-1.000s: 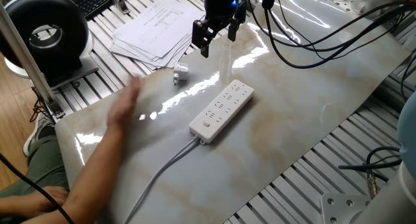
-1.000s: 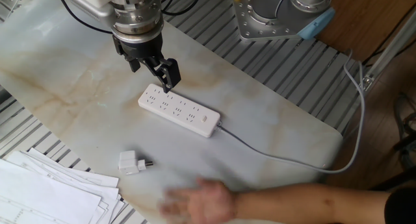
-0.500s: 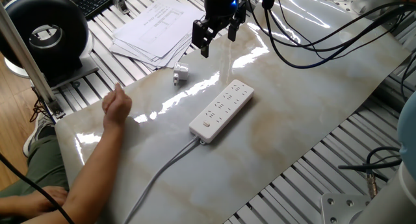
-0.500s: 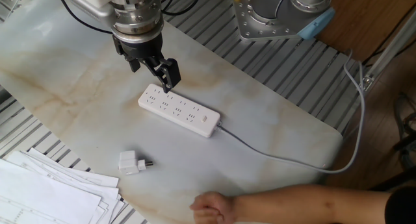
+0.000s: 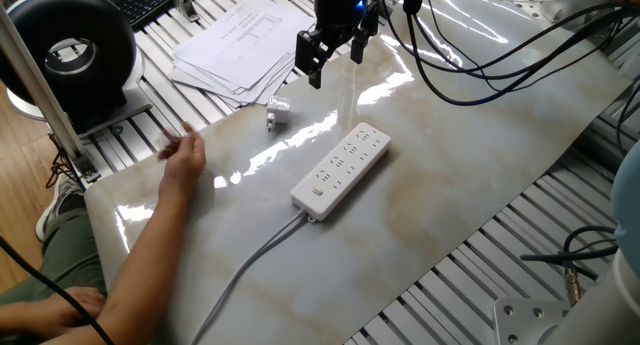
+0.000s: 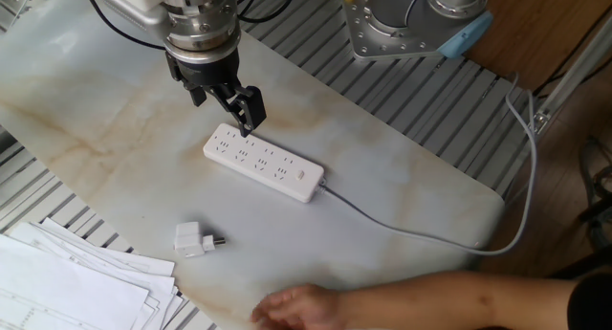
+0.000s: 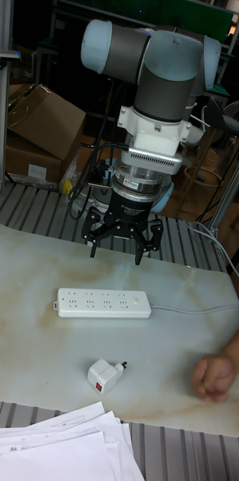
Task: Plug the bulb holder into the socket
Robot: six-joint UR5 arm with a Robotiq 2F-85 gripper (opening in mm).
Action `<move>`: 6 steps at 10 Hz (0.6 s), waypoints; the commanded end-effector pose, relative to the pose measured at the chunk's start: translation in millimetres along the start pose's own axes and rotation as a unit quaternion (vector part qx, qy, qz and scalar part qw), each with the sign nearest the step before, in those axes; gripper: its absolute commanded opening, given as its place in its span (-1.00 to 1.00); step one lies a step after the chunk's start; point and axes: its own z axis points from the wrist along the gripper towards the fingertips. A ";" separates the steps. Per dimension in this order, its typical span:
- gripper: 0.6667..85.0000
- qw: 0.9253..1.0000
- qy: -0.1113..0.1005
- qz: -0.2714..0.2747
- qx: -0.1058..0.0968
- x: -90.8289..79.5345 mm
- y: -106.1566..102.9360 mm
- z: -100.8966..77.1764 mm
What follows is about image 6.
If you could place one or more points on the white power strip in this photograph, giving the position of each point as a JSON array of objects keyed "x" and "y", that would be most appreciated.
[{"x": 263, "y": 162}]

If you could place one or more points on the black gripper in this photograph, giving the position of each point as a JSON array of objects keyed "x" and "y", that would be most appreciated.
[{"x": 205, "y": 74}]

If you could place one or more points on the aluminium frame beam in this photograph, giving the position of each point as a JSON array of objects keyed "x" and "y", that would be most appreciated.
[{"x": 574, "y": 81}]

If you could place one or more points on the person right forearm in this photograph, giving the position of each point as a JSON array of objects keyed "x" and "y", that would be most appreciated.
[{"x": 430, "y": 296}]

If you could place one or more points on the stack of white paper sheets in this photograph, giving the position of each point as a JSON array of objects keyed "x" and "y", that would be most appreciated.
[{"x": 72, "y": 282}]

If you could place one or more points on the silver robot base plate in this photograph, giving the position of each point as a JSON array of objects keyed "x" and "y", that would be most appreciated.
[{"x": 382, "y": 43}]

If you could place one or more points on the black chair base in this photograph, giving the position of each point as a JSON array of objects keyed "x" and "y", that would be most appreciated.
[{"x": 603, "y": 177}]

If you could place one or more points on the black shirt sleeve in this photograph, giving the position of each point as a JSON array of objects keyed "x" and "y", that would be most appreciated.
[{"x": 593, "y": 303}]

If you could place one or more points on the white bulb holder adapter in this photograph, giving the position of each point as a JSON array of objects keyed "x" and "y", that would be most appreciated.
[{"x": 189, "y": 241}]

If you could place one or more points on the silver metal bracket plate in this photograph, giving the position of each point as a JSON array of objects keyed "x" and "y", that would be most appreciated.
[{"x": 19, "y": 0}]

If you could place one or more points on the person right hand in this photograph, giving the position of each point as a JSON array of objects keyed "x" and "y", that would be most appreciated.
[{"x": 301, "y": 308}]

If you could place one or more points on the white marble pattern board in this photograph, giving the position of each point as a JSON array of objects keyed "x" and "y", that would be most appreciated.
[{"x": 373, "y": 138}]

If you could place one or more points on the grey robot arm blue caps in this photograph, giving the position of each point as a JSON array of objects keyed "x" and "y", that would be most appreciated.
[{"x": 205, "y": 28}]

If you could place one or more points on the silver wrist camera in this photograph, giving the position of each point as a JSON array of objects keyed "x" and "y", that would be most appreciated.
[{"x": 138, "y": 21}]

